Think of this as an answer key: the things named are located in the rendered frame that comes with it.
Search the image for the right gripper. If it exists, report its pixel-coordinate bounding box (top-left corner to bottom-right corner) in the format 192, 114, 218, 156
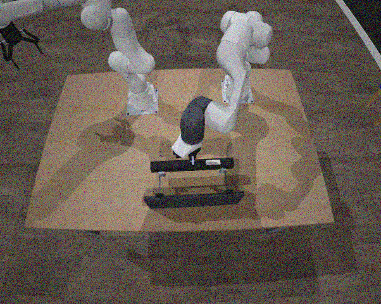
0, 21, 43, 69

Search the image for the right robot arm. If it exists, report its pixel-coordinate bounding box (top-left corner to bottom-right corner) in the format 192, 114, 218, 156
0, 0, 157, 111

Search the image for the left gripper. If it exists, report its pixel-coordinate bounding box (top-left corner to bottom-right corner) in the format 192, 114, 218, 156
188, 147, 201, 171

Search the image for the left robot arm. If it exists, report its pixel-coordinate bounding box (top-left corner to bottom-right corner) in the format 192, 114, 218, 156
172, 11, 273, 159

